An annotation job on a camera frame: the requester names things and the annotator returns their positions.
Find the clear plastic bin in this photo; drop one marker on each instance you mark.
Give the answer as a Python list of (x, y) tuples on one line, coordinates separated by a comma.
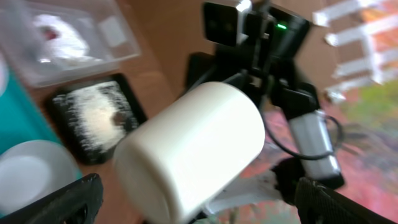
[(100, 22)]

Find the white napkin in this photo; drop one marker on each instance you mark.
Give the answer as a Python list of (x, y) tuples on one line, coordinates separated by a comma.
[(63, 41)]

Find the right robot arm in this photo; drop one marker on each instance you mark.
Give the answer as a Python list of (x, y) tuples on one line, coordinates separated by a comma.
[(255, 46)]

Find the small pink saucer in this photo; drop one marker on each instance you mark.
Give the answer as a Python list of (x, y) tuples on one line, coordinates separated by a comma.
[(32, 170)]

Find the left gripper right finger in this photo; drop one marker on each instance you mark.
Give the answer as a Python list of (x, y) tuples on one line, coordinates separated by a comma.
[(319, 204)]

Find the brown food scrap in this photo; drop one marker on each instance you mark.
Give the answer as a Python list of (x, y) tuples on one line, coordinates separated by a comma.
[(119, 119)]

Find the large white plate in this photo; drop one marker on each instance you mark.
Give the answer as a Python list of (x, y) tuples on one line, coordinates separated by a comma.
[(4, 74)]

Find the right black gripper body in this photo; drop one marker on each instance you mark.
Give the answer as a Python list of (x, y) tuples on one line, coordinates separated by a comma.
[(281, 84)]

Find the black tray with rice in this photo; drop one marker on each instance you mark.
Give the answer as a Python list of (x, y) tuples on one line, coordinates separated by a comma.
[(82, 112)]

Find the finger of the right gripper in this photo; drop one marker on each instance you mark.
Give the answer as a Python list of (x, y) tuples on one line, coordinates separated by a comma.
[(238, 80)]

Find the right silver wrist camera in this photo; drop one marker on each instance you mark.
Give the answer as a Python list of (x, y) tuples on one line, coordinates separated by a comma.
[(312, 139)]

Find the teal serving tray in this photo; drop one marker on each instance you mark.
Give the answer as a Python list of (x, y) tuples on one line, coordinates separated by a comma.
[(21, 120)]

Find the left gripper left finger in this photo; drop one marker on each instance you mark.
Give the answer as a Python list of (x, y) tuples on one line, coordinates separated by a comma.
[(78, 202)]

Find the white cup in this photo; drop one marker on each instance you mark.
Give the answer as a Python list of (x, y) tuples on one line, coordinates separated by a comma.
[(180, 159)]

